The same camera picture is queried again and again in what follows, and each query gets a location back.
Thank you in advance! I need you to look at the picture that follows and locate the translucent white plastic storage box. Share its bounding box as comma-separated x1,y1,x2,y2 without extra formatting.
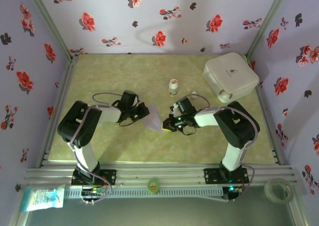
202,52,260,104

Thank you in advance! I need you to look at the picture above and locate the aluminium corner post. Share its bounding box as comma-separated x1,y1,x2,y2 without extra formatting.
7,201,32,226
246,0,292,59
289,186,311,226
22,0,76,60

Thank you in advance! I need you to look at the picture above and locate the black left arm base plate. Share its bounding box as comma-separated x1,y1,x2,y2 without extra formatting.
71,169,117,186

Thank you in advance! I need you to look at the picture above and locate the aluminium side rail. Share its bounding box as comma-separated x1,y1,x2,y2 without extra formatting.
36,55,80,169
246,56,287,166

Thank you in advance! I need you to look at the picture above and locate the blue wet wipes packet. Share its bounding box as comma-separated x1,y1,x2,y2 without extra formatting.
20,185,66,213

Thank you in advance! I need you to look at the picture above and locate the clear adhesive tape roll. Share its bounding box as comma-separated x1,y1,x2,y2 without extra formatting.
264,178,294,205

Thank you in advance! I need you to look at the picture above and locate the green round sticker roll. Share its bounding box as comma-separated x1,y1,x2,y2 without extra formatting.
147,178,160,195

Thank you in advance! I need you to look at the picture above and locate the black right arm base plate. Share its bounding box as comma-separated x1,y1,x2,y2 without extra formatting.
203,168,249,185

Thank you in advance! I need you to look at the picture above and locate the grey slotted cable duct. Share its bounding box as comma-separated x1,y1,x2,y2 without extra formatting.
64,187,224,200

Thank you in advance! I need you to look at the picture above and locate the long aluminium mounting rail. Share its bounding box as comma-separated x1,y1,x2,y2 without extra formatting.
24,162,301,187

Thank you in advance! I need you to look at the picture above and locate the lilac cloth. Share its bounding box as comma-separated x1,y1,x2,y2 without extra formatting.
142,105,167,136

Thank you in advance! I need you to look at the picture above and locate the white pill bottle orange label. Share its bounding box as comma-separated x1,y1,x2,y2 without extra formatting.
168,78,179,96

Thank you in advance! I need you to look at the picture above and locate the lilac left arm cable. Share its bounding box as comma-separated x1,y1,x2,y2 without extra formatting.
69,92,127,206

